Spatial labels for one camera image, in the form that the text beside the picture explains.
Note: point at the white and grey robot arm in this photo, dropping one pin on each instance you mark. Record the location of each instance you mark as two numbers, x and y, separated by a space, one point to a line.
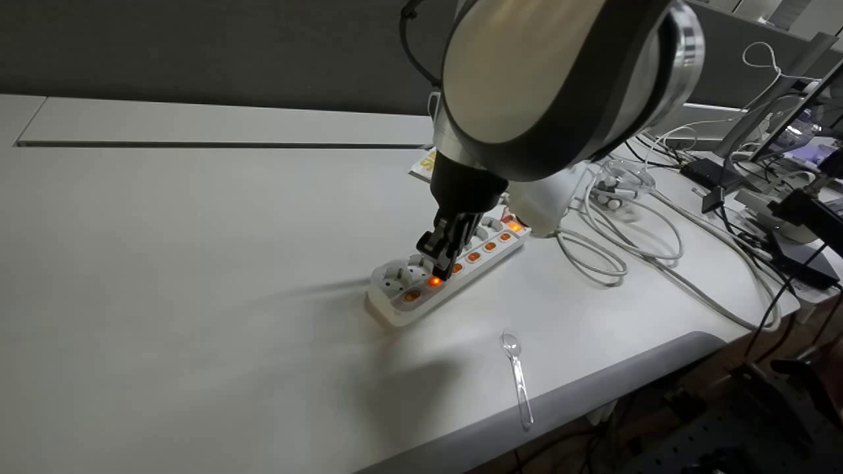
531 87

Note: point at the clear plastic spoon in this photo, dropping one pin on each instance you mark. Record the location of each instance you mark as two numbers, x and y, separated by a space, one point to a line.
513 354

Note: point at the grey desk partition panel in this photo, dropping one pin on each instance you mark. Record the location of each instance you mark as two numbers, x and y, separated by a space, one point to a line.
275 53

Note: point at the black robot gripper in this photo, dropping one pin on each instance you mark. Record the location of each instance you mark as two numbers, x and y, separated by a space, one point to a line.
463 195

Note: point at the white multi-socket power strip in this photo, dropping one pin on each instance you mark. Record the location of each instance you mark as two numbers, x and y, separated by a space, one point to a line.
406 290

